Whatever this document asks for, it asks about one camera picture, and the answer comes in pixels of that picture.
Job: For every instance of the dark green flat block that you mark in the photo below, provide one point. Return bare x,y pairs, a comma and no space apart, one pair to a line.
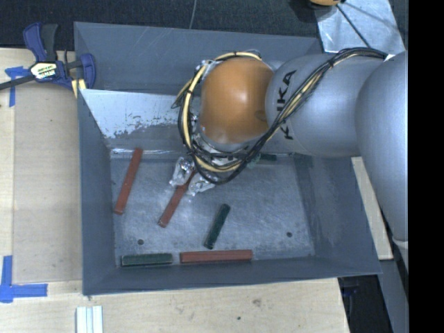
268,157
147,259
217,225

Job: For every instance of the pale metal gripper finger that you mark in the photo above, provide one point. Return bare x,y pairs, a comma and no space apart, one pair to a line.
181,172
201,186

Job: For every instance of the grey metal bin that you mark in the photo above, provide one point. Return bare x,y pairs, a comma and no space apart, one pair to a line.
263,206

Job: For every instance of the red-brown block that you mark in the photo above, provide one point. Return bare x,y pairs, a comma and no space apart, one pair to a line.
215,256
128,182
171,206

